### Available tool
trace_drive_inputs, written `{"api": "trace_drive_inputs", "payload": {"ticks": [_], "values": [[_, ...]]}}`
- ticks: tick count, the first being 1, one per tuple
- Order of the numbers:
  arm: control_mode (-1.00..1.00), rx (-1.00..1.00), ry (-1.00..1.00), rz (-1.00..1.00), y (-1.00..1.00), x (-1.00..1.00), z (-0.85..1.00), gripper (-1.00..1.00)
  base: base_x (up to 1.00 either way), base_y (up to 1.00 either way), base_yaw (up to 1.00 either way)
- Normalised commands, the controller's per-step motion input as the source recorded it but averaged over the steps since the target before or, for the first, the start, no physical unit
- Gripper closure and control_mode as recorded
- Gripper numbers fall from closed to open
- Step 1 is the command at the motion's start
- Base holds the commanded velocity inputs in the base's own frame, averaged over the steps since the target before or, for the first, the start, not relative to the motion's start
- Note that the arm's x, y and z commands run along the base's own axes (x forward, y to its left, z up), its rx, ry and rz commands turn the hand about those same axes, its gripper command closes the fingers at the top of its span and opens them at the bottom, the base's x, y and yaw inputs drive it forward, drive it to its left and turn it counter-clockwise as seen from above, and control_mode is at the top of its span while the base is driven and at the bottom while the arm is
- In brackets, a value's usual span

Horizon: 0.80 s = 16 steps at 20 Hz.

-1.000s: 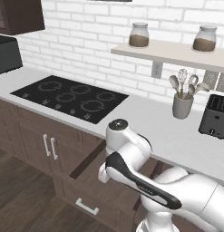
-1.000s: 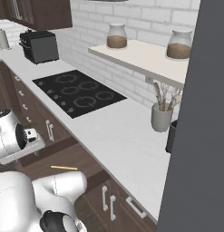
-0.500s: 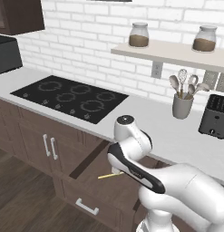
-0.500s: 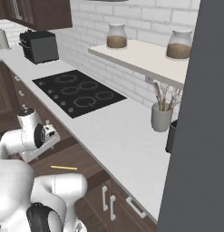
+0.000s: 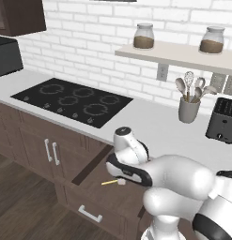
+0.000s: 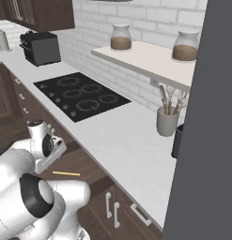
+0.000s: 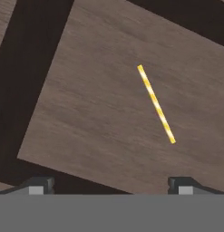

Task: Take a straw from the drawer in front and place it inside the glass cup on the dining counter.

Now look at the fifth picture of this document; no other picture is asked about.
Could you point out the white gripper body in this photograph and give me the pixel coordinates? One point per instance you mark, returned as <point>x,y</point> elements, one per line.
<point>121,182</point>

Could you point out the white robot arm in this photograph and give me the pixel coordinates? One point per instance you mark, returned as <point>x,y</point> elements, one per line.
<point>180,178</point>

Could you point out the yellow straw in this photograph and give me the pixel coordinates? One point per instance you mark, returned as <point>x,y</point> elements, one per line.
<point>108,182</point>

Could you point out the brown open drawer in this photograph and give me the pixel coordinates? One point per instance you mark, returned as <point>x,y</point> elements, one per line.
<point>98,200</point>

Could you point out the brown cupboard door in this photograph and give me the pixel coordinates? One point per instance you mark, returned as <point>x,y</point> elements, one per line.
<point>6,131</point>
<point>34,150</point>
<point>72,156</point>

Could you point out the black hob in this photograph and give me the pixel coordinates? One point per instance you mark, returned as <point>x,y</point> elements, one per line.
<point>70,100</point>

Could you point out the grey utensil pot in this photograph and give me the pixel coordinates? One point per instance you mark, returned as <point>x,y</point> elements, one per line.
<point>188,111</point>

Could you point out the wooden spoon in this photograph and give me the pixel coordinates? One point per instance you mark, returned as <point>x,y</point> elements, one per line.
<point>199,82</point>
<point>197,93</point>
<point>180,84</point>

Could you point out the black toaster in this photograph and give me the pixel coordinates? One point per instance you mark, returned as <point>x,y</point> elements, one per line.
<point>221,122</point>

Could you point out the metal whisk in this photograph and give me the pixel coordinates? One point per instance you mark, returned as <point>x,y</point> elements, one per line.
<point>188,78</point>

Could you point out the glass jar with brown contents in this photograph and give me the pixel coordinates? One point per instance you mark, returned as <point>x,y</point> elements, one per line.
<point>143,39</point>
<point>212,42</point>

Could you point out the black microwave oven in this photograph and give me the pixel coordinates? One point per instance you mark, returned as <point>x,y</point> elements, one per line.
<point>6,56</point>

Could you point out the grey wall socket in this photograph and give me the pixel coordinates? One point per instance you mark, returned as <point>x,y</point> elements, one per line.
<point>162,72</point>
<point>230,86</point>
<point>218,82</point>

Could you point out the pale wall shelf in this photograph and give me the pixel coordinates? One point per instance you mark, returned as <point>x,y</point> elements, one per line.
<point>183,56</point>

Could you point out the dark brown wall cupboard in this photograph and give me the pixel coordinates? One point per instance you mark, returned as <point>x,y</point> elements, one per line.
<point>20,15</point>

